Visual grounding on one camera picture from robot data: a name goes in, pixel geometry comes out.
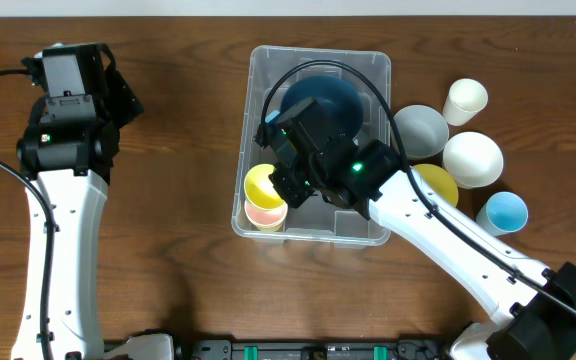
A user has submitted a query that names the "yellow cup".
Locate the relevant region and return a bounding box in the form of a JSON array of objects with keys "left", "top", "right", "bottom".
[
  {"left": 252, "top": 220, "right": 284, "bottom": 232},
  {"left": 244, "top": 164, "right": 284, "bottom": 209}
]

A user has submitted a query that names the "pink cup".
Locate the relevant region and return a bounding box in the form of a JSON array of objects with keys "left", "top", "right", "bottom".
[{"left": 244, "top": 201, "right": 288, "bottom": 227}]

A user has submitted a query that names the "dark blue bowl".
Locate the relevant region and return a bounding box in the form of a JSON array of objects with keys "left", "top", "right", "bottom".
[{"left": 280, "top": 75, "right": 364, "bottom": 137}]

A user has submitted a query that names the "grey small bowl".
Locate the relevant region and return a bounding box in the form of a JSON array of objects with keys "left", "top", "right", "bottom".
[{"left": 394, "top": 105, "right": 449, "bottom": 160}]

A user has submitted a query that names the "yellow small bowl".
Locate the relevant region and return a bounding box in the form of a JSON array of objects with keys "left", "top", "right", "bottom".
[{"left": 413, "top": 164, "right": 459, "bottom": 207}]

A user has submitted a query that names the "white small bowl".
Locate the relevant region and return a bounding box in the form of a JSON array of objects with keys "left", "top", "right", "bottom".
[{"left": 442, "top": 132, "right": 504, "bottom": 189}]

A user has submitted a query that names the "cream cup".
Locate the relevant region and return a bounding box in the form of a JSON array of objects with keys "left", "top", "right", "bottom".
[{"left": 442, "top": 78, "right": 489, "bottom": 126}]

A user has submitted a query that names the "light blue cup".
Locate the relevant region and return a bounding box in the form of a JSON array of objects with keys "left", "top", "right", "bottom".
[{"left": 475, "top": 192, "right": 529, "bottom": 236}]

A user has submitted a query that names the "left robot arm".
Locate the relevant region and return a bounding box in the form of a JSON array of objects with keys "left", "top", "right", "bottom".
[{"left": 11, "top": 43, "right": 175, "bottom": 359}]

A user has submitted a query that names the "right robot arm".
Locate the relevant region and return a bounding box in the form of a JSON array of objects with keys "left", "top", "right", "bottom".
[{"left": 254, "top": 98, "right": 576, "bottom": 359}]

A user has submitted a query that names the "clear plastic storage bin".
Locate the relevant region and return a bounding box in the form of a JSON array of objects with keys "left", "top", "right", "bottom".
[{"left": 231, "top": 45, "right": 392, "bottom": 248}]

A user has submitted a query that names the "right black cable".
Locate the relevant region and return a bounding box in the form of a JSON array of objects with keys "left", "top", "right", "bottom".
[{"left": 259, "top": 59, "right": 576, "bottom": 339}]

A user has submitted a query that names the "black cable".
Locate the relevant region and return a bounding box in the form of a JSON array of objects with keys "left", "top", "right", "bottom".
[
  {"left": 259, "top": 59, "right": 576, "bottom": 339},
  {"left": 0, "top": 68, "right": 57, "bottom": 360}
]

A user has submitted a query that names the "left black cable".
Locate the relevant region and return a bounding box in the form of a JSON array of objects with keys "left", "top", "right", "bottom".
[{"left": 0, "top": 68, "right": 57, "bottom": 360}]

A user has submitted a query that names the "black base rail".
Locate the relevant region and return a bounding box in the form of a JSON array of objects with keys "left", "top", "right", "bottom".
[{"left": 102, "top": 333, "right": 449, "bottom": 360}]

